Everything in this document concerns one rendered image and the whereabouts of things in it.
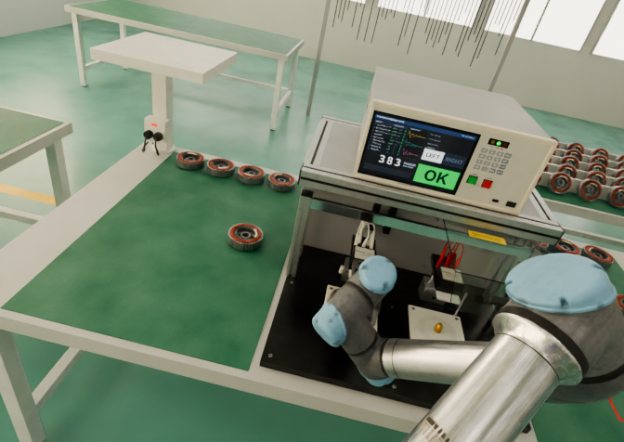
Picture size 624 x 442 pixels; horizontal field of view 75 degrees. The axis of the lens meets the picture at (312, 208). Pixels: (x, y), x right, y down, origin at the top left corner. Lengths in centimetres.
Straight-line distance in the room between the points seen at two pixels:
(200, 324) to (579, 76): 752
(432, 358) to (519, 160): 53
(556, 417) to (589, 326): 68
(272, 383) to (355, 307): 31
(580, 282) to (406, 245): 80
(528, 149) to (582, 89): 708
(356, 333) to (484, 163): 52
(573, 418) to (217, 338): 89
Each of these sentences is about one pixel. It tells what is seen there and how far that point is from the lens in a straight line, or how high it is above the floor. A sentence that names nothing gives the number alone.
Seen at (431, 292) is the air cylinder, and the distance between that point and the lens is 128.
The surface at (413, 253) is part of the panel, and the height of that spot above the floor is 84.
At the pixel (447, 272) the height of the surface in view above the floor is 92.
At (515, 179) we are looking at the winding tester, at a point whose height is 121.
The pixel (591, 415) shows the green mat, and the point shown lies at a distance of 133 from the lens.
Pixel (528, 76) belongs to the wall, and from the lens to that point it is 779.
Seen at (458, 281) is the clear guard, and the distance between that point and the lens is 94.
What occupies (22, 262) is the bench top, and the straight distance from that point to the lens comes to 135.
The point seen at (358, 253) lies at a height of 92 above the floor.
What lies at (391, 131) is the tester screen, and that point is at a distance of 101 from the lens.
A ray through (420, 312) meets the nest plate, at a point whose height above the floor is 78.
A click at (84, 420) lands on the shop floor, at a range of 188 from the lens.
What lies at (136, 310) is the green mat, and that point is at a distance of 115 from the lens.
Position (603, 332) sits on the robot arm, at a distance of 62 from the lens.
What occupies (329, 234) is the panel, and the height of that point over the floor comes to 83.
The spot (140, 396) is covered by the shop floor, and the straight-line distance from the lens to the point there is 189.
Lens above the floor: 159
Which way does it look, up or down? 32 degrees down
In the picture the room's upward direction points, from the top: 12 degrees clockwise
